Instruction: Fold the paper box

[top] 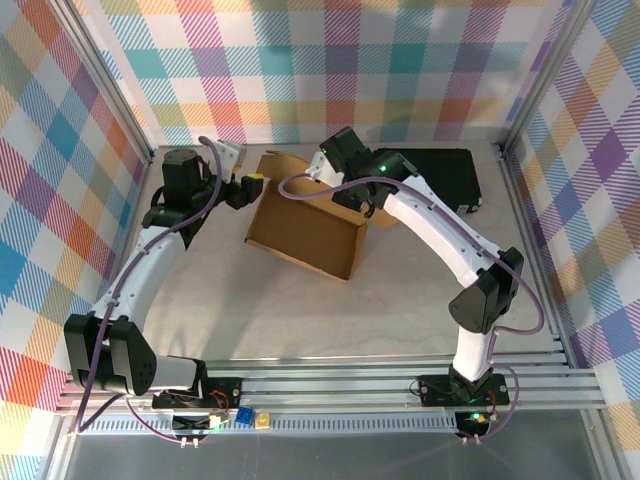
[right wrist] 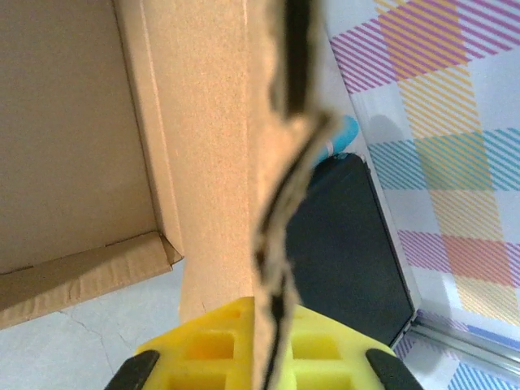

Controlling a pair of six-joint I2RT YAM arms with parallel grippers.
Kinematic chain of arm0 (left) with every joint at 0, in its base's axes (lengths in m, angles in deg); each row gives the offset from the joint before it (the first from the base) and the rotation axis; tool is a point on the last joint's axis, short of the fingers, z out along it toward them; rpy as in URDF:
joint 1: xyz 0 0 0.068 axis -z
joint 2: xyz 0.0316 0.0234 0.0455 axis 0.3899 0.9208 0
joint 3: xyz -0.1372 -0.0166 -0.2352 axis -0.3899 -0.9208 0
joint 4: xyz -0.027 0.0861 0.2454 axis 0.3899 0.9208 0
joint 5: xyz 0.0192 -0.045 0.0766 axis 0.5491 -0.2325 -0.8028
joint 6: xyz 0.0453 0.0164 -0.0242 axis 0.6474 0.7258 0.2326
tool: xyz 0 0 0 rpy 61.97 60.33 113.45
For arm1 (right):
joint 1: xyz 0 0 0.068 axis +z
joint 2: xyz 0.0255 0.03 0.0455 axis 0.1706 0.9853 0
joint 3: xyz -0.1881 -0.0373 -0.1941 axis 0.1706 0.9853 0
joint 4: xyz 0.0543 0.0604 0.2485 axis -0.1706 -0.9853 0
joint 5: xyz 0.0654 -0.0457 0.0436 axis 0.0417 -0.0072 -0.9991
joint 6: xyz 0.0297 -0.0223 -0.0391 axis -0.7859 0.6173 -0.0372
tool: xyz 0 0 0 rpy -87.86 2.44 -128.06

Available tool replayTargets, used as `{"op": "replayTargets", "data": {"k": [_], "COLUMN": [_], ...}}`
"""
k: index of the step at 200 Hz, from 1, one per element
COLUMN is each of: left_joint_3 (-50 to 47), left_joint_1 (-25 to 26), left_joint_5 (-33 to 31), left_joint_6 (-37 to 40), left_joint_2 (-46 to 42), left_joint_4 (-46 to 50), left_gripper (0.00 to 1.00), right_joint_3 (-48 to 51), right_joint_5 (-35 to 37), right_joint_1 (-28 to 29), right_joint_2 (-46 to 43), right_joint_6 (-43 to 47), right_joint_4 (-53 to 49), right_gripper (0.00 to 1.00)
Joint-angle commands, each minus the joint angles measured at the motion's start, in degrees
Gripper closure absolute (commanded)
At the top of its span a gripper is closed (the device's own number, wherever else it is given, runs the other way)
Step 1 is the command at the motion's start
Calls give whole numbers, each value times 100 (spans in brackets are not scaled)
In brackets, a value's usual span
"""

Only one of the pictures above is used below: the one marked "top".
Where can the brown cardboard paper box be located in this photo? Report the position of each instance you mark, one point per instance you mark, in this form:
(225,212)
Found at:
(310,225)

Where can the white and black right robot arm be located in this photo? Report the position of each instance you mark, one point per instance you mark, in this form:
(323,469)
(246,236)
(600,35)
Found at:
(440,235)

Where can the black hard case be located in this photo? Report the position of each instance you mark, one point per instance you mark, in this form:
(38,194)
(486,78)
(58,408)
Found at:
(445,175)

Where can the blue connector block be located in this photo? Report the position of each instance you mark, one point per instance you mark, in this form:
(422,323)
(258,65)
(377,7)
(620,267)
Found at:
(245,416)

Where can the yellow connector block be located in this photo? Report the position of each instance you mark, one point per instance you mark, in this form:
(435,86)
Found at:
(262,420)

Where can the aluminium frame post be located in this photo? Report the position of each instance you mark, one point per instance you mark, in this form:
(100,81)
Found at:
(105,80)
(545,75)

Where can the aluminium side rail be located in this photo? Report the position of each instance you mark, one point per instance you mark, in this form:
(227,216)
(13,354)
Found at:
(530,240)

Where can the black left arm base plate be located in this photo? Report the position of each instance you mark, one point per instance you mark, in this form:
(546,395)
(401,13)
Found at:
(222,392)

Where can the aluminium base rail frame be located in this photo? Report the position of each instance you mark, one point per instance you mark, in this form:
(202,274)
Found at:
(350,385)

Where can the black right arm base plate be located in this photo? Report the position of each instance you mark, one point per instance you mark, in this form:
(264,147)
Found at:
(435,387)

